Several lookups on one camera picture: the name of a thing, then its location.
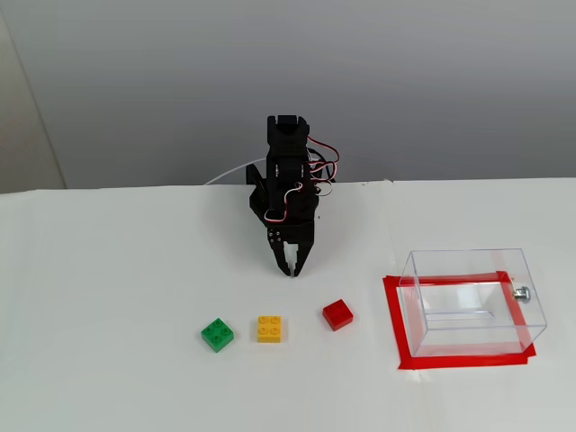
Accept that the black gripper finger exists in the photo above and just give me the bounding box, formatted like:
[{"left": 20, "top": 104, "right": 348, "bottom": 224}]
[
  {"left": 292, "top": 222, "right": 318, "bottom": 277},
  {"left": 265, "top": 227, "right": 294, "bottom": 278}
]

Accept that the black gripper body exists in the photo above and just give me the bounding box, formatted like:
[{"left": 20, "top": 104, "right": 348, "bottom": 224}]
[{"left": 262, "top": 177, "right": 318, "bottom": 247}]

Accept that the red lego brick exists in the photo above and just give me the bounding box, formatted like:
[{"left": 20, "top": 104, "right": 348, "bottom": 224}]
[{"left": 321, "top": 298, "right": 355, "bottom": 332}]

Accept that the yellow lego brick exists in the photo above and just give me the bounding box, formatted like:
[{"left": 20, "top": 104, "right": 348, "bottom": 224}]
[{"left": 256, "top": 315, "right": 284, "bottom": 345}]

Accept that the green lego brick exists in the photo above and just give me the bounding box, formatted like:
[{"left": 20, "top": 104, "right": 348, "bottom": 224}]
[{"left": 200, "top": 317, "right": 236, "bottom": 354}]

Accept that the transparent plastic box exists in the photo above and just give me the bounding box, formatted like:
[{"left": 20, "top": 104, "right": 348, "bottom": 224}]
[{"left": 398, "top": 247, "right": 549, "bottom": 359}]

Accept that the black table clamp base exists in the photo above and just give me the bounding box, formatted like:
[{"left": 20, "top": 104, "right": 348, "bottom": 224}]
[{"left": 245, "top": 164, "right": 274, "bottom": 228}]

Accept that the silver metal knob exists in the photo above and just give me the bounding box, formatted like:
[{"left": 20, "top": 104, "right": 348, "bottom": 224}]
[{"left": 510, "top": 278, "right": 533, "bottom": 305}]

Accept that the red white black servo cable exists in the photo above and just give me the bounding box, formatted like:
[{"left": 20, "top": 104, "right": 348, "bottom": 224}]
[
  {"left": 264, "top": 181, "right": 304, "bottom": 225},
  {"left": 305, "top": 137, "right": 341, "bottom": 197}
]

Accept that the red tape frame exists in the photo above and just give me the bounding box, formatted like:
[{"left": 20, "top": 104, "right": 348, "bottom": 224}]
[{"left": 382, "top": 270, "right": 537, "bottom": 371}]

